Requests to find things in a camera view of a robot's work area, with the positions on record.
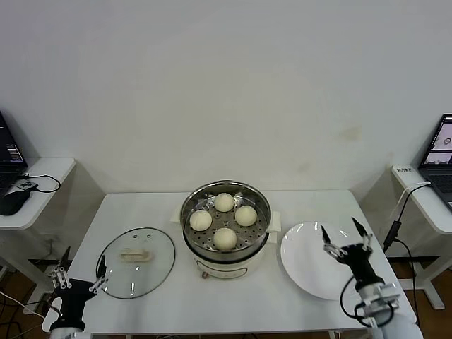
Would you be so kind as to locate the round white plate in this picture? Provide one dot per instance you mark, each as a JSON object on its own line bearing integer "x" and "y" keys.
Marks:
{"x": 303, "y": 261}

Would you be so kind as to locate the cream electric cooking pot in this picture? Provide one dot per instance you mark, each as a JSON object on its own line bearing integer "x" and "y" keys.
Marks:
{"x": 226, "y": 265}

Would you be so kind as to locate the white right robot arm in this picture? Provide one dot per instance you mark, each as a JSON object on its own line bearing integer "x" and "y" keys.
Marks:
{"x": 399, "y": 328}

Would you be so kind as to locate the perforated steel steamer basket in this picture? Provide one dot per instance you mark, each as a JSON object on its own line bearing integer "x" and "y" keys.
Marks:
{"x": 254, "y": 234}

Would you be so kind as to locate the white steamed baozi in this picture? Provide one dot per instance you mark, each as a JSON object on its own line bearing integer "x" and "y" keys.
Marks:
{"x": 224, "y": 202}
{"x": 245, "y": 215}
{"x": 201, "y": 220}
{"x": 225, "y": 239}

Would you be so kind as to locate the round glass pot lid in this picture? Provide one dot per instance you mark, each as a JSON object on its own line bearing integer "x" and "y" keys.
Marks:
{"x": 141, "y": 272}

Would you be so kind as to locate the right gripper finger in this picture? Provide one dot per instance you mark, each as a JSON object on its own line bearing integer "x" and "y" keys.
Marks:
{"x": 367, "y": 243}
{"x": 332, "y": 249}

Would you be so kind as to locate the white side table with label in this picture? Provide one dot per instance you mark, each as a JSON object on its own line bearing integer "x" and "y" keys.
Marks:
{"x": 423, "y": 212}

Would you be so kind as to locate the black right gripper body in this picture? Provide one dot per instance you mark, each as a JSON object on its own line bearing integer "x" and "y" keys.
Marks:
{"x": 358, "y": 263}

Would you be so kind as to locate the grey laptop showing camera views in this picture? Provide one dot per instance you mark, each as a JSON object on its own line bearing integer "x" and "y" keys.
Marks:
{"x": 438, "y": 176}

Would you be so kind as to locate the white side table with mouse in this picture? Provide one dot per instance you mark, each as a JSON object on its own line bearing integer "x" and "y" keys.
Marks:
{"x": 53, "y": 169}

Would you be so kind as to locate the small black patterned device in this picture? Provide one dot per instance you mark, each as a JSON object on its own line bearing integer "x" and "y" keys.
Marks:
{"x": 26, "y": 184}

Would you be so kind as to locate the black laptop with dark screen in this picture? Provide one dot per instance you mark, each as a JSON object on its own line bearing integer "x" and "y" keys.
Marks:
{"x": 8, "y": 152}

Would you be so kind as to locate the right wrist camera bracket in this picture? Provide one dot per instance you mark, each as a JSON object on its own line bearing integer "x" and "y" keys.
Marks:
{"x": 386, "y": 300}

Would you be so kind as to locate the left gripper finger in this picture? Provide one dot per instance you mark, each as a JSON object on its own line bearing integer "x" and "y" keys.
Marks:
{"x": 101, "y": 272}
{"x": 60, "y": 277}

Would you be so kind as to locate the black computer mouse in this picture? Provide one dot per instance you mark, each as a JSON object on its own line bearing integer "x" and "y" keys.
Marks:
{"x": 12, "y": 203}

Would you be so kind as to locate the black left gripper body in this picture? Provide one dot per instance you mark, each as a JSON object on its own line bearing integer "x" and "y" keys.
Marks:
{"x": 76, "y": 296}

